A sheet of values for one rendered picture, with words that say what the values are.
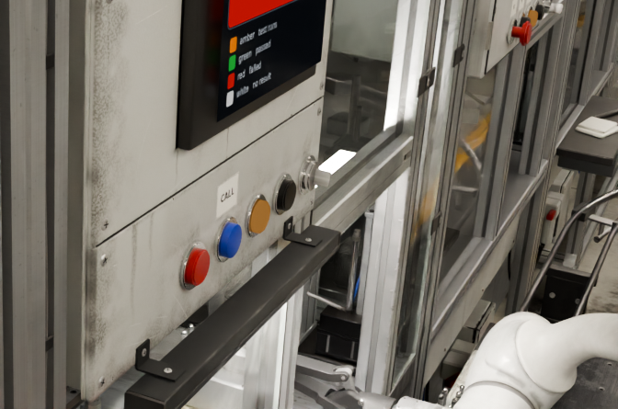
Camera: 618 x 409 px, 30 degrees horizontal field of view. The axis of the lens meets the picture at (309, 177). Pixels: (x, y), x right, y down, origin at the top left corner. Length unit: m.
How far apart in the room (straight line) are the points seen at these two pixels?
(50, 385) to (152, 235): 0.13
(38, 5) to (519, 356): 0.96
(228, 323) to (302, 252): 0.16
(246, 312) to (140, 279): 0.15
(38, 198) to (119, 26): 0.12
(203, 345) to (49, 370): 0.16
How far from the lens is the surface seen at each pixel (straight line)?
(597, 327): 1.42
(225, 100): 0.87
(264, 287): 1.02
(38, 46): 0.70
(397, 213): 1.59
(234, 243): 0.98
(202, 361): 0.91
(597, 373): 2.41
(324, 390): 1.52
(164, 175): 0.85
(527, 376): 1.51
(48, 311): 0.79
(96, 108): 0.75
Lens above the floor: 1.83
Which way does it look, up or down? 21 degrees down
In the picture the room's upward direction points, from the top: 5 degrees clockwise
